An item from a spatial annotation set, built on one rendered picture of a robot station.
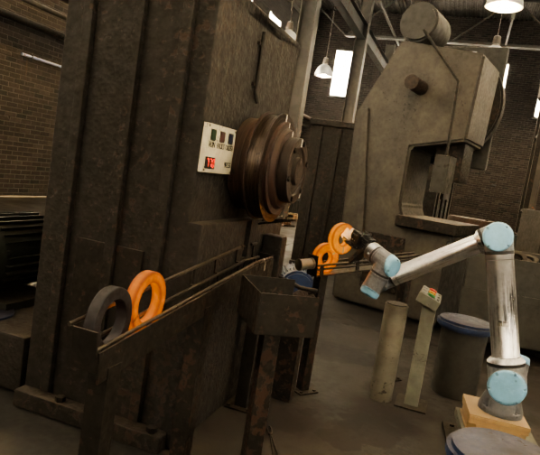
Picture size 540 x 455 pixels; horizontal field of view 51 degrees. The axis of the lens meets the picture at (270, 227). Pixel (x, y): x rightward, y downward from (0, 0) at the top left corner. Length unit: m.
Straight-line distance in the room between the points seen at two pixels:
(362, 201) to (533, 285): 1.60
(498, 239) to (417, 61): 2.92
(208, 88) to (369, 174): 3.21
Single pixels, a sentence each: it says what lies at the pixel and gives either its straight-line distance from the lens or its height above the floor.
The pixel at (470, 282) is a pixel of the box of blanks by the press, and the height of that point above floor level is 0.53.
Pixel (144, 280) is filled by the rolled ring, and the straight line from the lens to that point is 1.64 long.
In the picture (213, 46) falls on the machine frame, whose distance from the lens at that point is 2.11.
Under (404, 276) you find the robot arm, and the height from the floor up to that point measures 0.71.
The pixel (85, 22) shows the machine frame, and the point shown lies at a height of 1.55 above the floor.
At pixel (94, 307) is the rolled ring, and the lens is 1.48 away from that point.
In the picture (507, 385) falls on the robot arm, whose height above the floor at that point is 0.40.
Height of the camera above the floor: 1.11
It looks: 6 degrees down
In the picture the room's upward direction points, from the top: 9 degrees clockwise
